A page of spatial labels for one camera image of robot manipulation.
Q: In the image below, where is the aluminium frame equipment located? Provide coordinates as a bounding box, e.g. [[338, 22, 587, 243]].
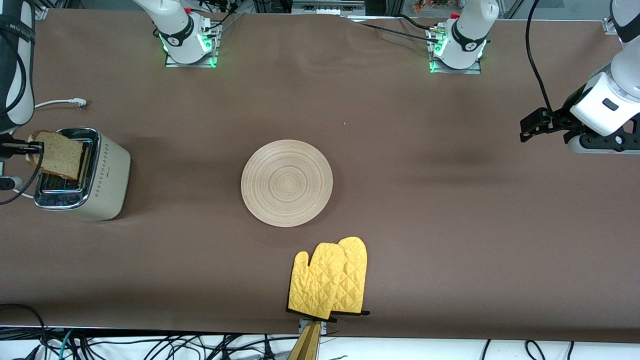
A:
[[291, 0, 367, 16]]

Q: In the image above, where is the teal cable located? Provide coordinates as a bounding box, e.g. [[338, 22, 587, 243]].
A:
[[59, 329, 76, 360]]

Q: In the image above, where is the small metal bracket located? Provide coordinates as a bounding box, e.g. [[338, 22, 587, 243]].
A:
[[298, 318, 328, 335]]

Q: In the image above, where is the black arm base cable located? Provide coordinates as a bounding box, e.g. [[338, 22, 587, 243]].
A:
[[345, 15, 443, 43]]

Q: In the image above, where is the round light wooden plate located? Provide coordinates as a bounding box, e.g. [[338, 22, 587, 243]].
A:
[[240, 139, 334, 228]]

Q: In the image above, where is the orange background object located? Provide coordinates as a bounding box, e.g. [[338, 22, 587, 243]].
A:
[[411, 0, 453, 14]]

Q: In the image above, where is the brown-crusted bread slice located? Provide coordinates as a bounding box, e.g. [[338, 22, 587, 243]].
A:
[[26, 130, 85, 181]]

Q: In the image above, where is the white toaster power cable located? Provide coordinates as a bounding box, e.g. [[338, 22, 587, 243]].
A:
[[12, 98, 89, 199]]

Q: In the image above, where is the tan wooden beam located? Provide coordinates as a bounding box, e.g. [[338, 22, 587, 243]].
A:
[[287, 321, 322, 360]]

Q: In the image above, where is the brown table cover sheet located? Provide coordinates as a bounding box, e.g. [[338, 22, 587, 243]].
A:
[[0, 7, 640, 346]]

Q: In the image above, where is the cream and chrome toaster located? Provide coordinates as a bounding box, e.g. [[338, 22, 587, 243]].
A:
[[34, 127, 132, 222]]

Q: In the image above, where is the yellow quilted oven mitt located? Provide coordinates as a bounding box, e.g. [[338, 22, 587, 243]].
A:
[[286, 242, 347, 321], [331, 236, 371, 317]]

